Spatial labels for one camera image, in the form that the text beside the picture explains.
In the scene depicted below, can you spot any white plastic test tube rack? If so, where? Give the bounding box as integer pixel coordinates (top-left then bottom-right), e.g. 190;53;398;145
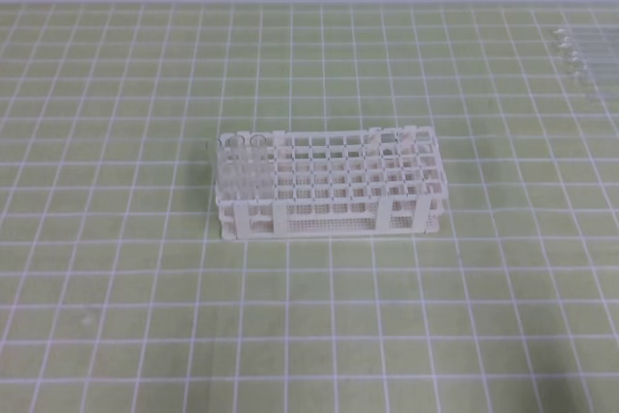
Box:
208;126;448;240

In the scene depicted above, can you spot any green checkered tablecloth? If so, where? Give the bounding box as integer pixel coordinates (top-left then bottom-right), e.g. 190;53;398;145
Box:
1;4;618;412

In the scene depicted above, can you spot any clear glass test tube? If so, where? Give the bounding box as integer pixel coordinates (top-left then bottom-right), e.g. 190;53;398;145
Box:
251;133;273;199
563;51;618;67
567;61;618;78
558;41;618;55
553;26;618;43
573;71;618;87

